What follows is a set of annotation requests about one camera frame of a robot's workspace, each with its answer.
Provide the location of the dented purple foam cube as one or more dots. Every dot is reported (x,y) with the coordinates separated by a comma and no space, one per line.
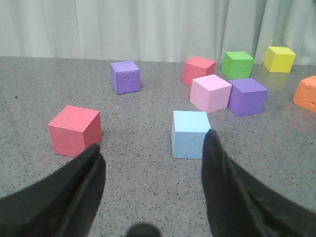
(125,77)

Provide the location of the smooth purple foam cube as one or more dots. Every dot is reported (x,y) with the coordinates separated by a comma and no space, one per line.
(247,97)

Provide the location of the pink foam cube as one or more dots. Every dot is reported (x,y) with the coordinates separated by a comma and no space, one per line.
(210,93)

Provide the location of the red foam cube near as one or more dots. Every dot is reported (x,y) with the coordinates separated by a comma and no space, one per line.
(74,129)

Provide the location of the white curtain backdrop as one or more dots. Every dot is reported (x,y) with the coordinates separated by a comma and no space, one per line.
(156,30)

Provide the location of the light blue foam cube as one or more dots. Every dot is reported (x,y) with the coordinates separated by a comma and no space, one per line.
(188,132)

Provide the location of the chipped orange foam cube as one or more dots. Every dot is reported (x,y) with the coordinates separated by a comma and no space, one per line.
(305,95)

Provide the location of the red foam cube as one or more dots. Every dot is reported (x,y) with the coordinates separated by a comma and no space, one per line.
(74,129)
(197,67)

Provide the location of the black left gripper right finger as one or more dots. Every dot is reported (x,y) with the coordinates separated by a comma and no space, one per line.
(239,205)

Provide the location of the yellow foam cube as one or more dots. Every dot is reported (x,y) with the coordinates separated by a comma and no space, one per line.
(279,59)

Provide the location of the green foam cube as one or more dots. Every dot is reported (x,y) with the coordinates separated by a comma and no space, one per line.
(237,65)

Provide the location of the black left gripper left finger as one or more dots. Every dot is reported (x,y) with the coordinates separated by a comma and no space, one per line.
(64,204)

